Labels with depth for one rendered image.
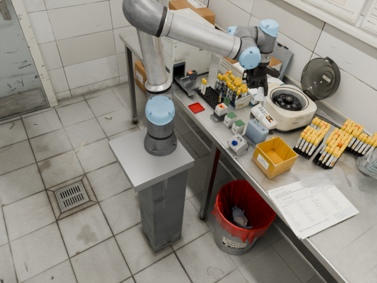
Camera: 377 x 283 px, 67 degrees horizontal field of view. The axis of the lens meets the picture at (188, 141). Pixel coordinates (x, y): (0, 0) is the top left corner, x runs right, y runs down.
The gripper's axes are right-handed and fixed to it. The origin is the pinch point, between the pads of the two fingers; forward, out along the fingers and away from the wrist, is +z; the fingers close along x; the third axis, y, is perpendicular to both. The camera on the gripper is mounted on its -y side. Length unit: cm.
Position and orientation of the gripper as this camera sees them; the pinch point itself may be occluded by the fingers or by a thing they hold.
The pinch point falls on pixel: (256, 97)
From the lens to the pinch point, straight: 137.8
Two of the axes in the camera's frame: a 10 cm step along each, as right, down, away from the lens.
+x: 3.3, 6.9, -6.5
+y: -9.4, 2.2, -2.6
